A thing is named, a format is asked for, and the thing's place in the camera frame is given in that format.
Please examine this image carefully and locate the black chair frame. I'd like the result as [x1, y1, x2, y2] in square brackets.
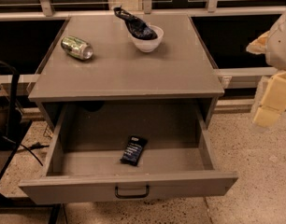
[0, 61, 32, 180]

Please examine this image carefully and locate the green soda can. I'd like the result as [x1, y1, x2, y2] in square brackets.
[61, 35, 93, 61]

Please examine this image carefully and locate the black drawer handle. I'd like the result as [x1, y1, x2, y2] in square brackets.
[115, 185, 150, 200]

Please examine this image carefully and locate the black floor cable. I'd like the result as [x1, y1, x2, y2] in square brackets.
[2, 135, 50, 167]

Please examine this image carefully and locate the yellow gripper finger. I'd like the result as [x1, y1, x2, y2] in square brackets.
[246, 32, 269, 55]
[253, 72, 286, 128]

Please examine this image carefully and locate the metal window railing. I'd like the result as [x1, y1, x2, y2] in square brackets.
[0, 0, 286, 22]

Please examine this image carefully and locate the white bowl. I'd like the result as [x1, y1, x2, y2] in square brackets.
[131, 25, 164, 53]

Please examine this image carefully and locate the grey drawer cabinet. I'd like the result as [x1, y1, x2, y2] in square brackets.
[26, 13, 225, 133]

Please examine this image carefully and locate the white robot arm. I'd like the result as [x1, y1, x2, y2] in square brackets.
[246, 10, 286, 128]

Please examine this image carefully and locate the open grey top drawer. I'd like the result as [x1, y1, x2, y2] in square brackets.
[20, 102, 237, 204]

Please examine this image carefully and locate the dark chip bag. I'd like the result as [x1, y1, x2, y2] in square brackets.
[113, 7, 158, 40]

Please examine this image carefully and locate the dark blue rxbar wrapper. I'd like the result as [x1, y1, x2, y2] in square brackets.
[121, 135, 148, 166]

